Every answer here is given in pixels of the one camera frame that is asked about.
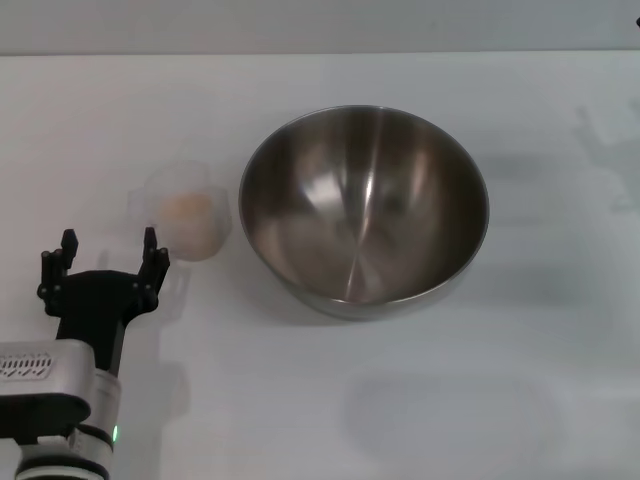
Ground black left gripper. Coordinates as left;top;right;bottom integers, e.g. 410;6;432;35
37;227;171;377

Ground white rice grains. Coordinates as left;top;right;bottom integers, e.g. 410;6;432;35
158;192;224;261

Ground clear plastic measuring cup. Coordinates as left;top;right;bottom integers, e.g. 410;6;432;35
127;159;234;262

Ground stainless steel mixing bowl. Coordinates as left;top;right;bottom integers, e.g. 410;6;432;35
238;104;490;321

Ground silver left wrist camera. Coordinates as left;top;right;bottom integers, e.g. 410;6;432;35
0;339;99;441

